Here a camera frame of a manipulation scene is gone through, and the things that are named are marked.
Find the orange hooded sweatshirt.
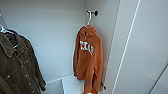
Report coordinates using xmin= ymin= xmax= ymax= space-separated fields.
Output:
xmin=72 ymin=24 xmax=104 ymax=94

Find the black hanger rail bracket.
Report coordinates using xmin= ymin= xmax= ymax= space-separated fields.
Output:
xmin=86 ymin=9 xmax=100 ymax=18

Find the white wardrobe carcass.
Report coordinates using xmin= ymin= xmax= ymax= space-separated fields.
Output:
xmin=0 ymin=0 xmax=141 ymax=94

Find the dark grey hanging garment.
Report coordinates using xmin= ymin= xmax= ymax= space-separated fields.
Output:
xmin=0 ymin=31 xmax=48 ymax=94

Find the white wardrobe door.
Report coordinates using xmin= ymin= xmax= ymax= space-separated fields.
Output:
xmin=111 ymin=0 xmax=168 ymax=94

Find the small dark door hinge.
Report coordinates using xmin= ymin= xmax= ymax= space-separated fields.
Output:
xmin=100 ymin=82 xmax=108 ymax=92

